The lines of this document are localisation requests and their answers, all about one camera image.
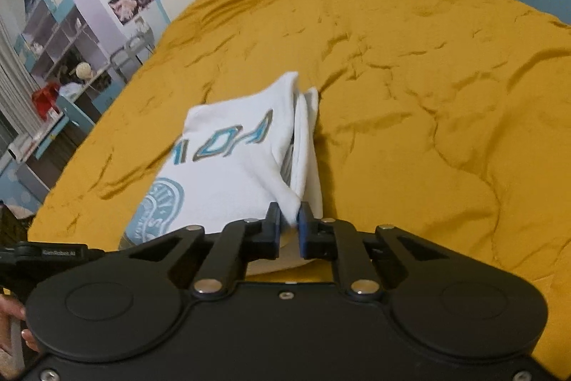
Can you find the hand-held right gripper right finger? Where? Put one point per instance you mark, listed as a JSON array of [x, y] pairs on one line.
[[304, 229]]

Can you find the cream round ornament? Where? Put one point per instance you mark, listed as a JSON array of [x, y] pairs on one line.
[[83, 71]]

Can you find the white and blue shelf unit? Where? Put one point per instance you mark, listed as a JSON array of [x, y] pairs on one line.
[[58, 28]]

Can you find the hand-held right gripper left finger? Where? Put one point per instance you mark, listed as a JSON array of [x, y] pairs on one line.
[[277, 225]]

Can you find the yellow blanket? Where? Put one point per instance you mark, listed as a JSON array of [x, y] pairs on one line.
[[424, 86]]

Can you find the red bag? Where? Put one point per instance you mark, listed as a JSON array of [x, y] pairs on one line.
[[44, 99]]

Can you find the white printed t-shirt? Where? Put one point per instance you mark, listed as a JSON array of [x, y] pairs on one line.
[[232, 158]]

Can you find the blue desk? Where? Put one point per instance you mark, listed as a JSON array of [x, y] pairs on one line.
[[53, 135]]

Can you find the person's left hand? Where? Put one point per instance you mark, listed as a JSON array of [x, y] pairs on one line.
[[13, 309]]

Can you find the grey curtain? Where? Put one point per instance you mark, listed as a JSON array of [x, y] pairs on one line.
[[13, 86]]

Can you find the grey chair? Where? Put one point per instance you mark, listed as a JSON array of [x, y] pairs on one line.
[[131, 55]]

